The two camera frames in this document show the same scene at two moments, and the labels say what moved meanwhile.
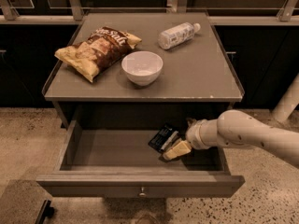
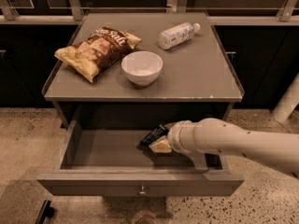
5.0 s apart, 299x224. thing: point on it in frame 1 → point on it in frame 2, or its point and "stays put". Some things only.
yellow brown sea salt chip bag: (105, 48) stays put
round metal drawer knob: (142, 194) stays put
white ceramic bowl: (142, 67) stays put
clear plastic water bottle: (177, 35) stays put
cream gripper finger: (191, 121) → (170, 124)
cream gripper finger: (181, 148) → (161, 145)
